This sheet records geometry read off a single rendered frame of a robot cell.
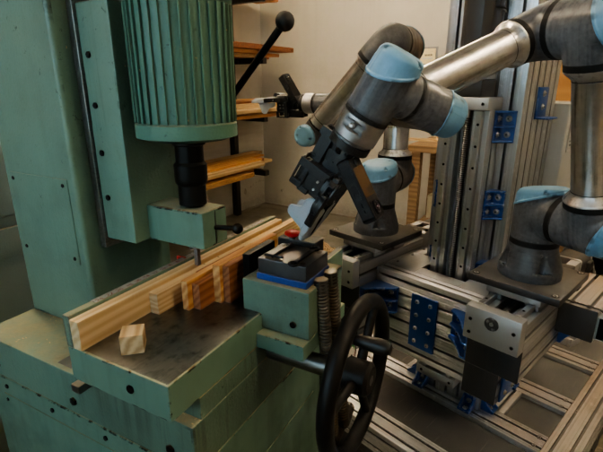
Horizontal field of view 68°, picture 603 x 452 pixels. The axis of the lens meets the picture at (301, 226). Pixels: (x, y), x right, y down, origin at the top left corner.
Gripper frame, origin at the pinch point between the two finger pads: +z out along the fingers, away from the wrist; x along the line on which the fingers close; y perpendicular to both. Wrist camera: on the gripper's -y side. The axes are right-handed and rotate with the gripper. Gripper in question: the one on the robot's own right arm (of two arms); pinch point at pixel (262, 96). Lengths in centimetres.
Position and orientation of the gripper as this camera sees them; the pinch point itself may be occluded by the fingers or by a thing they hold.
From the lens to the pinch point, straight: 183.9
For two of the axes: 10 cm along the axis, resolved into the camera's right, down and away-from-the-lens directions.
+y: 0.7, 9.1, 4.1
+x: 5.2, -3.9, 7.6
